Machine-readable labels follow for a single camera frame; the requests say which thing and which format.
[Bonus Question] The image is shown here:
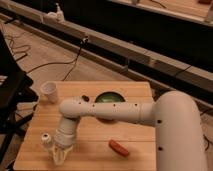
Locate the red oblong object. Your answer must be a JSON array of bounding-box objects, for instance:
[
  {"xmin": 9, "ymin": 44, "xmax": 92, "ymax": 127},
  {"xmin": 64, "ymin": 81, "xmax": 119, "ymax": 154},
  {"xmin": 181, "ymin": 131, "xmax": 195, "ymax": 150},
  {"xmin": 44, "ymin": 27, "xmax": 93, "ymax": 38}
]
[{"xmin": 108, "ymin": 140, "xmax": 129, "ymax": 157}]

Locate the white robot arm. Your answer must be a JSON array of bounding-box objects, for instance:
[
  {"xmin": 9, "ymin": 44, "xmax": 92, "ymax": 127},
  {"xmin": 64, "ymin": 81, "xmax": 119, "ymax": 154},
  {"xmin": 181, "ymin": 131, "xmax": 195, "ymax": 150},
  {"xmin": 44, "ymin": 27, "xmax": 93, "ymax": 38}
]
[{"xmin": 54, "ymin": 91, "xmax": 208, "ymax": 171}]

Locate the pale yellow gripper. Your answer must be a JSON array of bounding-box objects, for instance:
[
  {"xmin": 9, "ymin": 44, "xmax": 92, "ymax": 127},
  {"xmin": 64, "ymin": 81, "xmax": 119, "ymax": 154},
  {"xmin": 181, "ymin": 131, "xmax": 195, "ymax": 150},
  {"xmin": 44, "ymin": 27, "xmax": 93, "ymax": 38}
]
[{"xmin": 52, "ymin": 145, "xmax": 72, "ymax": 165}]

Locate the black floor cable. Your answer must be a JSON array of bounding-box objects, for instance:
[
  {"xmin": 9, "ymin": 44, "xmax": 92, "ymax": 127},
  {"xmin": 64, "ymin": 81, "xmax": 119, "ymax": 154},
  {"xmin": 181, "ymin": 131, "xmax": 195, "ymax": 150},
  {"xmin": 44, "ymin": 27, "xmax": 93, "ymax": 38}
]
[{"xmin": 26, "ymin": 36, "xmax": 90, "ymax": 82}]

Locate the black rectangular block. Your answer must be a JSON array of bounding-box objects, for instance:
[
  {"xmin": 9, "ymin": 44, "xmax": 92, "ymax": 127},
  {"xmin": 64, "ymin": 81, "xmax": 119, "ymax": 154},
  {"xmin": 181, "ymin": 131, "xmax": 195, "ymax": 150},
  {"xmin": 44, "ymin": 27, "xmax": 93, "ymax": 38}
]
[{"xmin": 82, "ymin": 95, "xmax": 89, "ymax": 101}]

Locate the white cup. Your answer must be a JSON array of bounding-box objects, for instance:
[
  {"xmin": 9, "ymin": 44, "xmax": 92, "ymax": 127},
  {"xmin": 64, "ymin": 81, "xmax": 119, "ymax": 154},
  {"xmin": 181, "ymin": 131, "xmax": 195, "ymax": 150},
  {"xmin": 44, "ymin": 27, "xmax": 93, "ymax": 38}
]
[{"xmin": 40, "ymin": 82, "xmax": 58, "ymax": 103}]

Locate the white plastic bottle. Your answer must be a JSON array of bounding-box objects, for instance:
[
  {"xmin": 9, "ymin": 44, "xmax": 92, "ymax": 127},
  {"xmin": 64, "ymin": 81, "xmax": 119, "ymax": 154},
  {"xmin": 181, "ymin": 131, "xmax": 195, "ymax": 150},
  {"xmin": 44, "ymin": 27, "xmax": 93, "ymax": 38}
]
[{"xmin": 41, "ymin": 133, "xmax": 54, "ymax": 149}]

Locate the black cable right floor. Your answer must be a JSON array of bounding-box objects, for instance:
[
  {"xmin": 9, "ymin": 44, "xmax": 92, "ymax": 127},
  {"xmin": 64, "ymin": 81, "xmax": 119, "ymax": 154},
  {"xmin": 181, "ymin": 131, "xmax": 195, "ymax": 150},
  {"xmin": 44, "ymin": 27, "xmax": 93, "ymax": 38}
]
[{"xmin": 199, "ymin": 106, "xmax": 213, "ymax": 149}]

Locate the green bowl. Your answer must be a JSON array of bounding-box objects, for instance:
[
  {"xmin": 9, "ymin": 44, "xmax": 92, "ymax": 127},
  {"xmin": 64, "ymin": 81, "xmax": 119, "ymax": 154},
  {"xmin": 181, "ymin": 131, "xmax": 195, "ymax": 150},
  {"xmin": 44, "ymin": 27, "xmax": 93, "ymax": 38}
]
[{"xmin": 95, "ymin": 92, "xmax": 125, "ymax": 103}]

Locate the black chair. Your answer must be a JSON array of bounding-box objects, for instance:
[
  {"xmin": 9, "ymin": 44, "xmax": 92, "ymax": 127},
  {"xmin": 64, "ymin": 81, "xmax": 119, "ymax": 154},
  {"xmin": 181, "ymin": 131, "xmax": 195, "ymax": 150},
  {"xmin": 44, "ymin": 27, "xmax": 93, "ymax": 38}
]
[{"xmin": 0, "ymin": 31, "xmax": 38, "ymax": 164}]

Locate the white object on rail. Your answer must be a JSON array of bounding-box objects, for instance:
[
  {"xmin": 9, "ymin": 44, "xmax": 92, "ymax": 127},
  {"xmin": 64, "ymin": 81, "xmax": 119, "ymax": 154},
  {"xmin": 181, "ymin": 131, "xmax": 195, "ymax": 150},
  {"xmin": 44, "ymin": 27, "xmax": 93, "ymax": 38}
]
[{"xmin": 45, "ymin": 4, "xmax": 65, "ymax": 22}]

